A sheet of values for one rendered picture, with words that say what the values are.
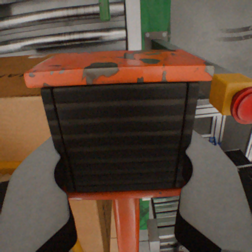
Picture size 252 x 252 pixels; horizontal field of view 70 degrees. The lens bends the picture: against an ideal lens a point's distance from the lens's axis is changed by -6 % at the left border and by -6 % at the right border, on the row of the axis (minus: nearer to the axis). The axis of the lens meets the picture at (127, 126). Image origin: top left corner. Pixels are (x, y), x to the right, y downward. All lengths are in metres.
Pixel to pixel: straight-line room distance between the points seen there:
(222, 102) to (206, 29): 1.06
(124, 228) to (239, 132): 1.44
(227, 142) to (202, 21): 0.87
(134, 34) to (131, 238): 0.65
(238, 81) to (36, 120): 0.35
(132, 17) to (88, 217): 0.62
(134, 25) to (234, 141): 1.17
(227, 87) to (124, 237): 0.31
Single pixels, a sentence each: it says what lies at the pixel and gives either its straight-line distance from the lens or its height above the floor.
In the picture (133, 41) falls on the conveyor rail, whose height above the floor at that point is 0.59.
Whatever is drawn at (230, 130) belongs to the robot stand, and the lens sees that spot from 1.52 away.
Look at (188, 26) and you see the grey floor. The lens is 1.39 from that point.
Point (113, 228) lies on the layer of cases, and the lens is 1.49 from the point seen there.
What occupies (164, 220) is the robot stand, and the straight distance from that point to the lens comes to 0.75.
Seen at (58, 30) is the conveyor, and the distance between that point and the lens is 0.87.
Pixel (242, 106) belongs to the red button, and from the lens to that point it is 0.37.
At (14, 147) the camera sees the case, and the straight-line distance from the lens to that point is 0.34.
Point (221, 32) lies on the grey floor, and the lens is 1.48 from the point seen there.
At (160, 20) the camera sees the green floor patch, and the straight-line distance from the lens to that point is 1.34.
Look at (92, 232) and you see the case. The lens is 0.47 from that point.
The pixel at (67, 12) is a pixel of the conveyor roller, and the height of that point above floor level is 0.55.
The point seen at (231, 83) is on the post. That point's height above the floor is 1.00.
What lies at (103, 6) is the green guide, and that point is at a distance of 0.69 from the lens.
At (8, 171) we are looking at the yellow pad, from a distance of 0.35.
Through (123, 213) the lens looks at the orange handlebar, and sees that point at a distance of 0.17.
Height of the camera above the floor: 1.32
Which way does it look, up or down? 61 degrees down
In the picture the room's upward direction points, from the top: 176 degrees clockwise
